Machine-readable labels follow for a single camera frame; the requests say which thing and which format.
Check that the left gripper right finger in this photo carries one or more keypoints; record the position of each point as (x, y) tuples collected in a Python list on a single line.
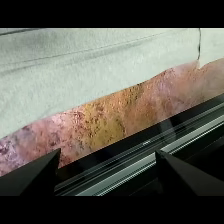
[(185, 176)]

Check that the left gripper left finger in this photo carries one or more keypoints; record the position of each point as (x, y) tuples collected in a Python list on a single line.
[(36, 176)]

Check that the pale grey garment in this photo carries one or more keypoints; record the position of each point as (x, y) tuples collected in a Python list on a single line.
[(83, 70)]

